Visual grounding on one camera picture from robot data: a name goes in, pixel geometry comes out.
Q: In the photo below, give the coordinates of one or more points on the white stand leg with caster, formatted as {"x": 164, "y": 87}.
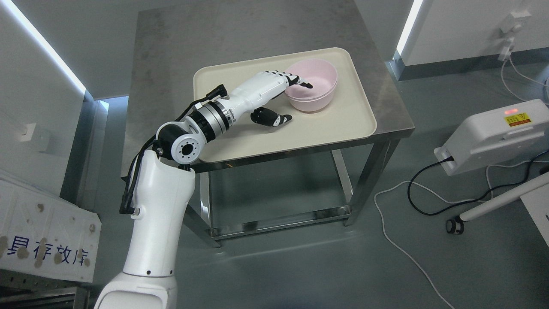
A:
{"x": 456, "y": 225}

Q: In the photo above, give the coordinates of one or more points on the beige plastic tray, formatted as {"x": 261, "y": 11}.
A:
{"x": 348, "y": 117}

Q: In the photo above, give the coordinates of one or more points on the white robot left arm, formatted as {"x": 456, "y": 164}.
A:
{"x": 159, "y": 185}

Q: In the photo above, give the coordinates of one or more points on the white device with warning label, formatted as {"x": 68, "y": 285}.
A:
{"x": 494, "y": 136}

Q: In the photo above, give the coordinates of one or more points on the white wall socket left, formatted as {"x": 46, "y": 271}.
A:
{"x": 36, "y": 137}

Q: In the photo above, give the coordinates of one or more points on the white wall plug adapter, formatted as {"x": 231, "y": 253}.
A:
{"x": 512, "y": 25}

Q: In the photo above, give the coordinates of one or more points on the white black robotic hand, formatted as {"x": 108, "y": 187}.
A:
{"x": 254, "y": 93}

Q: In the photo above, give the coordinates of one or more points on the pink bowl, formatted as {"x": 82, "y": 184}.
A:
{"x": 311, "y": 100}
{"x": 320, "y": 73}

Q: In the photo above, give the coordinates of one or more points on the stainless steel table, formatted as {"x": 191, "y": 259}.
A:
{"x": 173, "y": 42}

